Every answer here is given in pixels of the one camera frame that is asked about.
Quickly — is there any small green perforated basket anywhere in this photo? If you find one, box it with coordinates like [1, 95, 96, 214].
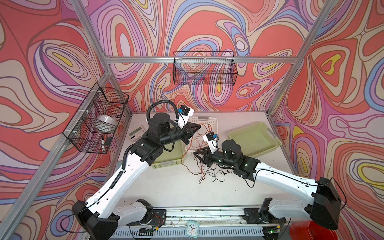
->
[149, 129, 184, 169]

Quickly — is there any white desk calculator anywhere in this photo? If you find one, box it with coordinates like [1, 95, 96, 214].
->
[129, 126, 146, 143]

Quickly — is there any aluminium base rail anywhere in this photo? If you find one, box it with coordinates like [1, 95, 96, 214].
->
[108, 206, 295, 240]

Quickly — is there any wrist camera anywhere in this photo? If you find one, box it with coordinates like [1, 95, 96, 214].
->
[203, 132, 219, 154]
[178, 105, 194, 129]

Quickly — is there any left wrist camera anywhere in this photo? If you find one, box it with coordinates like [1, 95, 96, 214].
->
[178, 105, 194, 129]

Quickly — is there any black cable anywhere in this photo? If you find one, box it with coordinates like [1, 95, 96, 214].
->
[193, 149, 235, 184]

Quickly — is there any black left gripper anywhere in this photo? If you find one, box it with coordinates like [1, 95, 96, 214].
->
[157, 122, 201, 148]

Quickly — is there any small green alarm clock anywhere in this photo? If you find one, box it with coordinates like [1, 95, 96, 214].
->
[184, 221, 200, 239]

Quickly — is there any large green perforated basket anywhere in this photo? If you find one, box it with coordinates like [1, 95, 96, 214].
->
[228, 122, 282, 158]

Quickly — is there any black wire basket left wall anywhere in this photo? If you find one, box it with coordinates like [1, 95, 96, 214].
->
[63, 83, 129, 154]

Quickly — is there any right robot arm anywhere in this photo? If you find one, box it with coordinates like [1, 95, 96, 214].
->
[194, 140, 343, 230]

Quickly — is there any black wire basket back wall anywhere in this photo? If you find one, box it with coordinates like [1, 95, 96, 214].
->
[173, 50, 238, 86]

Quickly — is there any thin brown-red cable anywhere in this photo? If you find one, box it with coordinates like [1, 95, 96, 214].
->
[180, 134, 211, 185]

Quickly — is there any orange cable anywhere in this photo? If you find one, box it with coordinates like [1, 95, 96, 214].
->
[188, 131, 211, 154]

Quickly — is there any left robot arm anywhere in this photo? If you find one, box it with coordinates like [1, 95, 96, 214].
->
[72, 100, 201, 240]

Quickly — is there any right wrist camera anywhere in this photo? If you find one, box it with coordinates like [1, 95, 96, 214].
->
[203, 132, 219, 154]

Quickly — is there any white perforated basket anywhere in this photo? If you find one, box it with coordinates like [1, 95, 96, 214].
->
[185, 116, 218, 156]

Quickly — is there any black wire basket wall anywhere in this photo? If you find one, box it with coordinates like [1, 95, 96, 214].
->
[63, 83, 129, 154]
[173, 50, 238, 86]

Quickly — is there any red bucket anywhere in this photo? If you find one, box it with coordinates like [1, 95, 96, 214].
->
[290, 221, 339, 240]

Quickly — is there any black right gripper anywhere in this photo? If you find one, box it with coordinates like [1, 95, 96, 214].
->
[193, 146, 236, 168]

